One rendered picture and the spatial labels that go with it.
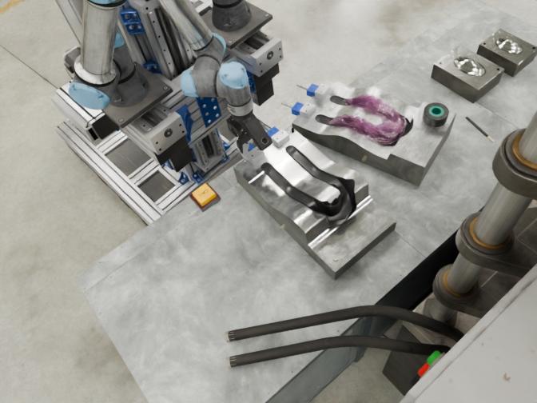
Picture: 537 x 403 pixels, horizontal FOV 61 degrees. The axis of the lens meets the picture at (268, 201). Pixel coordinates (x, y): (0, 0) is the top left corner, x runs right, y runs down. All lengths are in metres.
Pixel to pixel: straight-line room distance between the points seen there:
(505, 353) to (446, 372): 0.08
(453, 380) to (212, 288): 0.93
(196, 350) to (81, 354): 1.13
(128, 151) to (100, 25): 1.47
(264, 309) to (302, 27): 2.50
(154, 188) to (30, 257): 0.81
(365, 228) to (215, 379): 0.62
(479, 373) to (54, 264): 2.35
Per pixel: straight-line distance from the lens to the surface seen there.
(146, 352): 1.45
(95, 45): 1.34
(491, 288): 1.21
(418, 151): 1.56
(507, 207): 0.85
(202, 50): 1.42
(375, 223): 1.44
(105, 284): 1.58
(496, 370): 0.69
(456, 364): 0.68
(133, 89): 1.63
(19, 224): 3.00
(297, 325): 1.29
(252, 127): 1.41
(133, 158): 2.64
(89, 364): 2.43
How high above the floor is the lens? 2.11
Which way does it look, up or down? 57 degrees down
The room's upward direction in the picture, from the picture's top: 12 degrees counter-clockwise
